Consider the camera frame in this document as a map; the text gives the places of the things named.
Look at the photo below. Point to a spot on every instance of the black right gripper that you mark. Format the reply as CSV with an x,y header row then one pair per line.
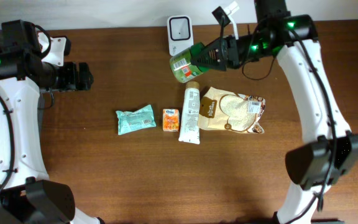
x,y
229,53

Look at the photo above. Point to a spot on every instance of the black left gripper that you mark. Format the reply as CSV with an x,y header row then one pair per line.
x,y
74,76

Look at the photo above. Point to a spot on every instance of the orange Kleenex tissue pack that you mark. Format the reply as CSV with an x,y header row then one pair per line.
x,y
171,120

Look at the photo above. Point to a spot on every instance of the white tube with cork cap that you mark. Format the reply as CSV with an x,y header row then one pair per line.
x,y
189,130

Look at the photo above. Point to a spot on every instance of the white barcode scanner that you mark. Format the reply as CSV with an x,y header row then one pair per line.
x,y
180,34

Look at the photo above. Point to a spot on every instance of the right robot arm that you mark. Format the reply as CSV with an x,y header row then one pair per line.
x,y
330,148

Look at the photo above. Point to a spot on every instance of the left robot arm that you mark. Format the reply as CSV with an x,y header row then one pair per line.
x,y
31,64

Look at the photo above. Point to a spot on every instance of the teal snack packet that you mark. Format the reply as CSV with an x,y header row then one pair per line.
x,y
134,121

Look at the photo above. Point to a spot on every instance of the brown glutinous rice bag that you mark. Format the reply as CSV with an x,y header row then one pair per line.
x,y
222,110

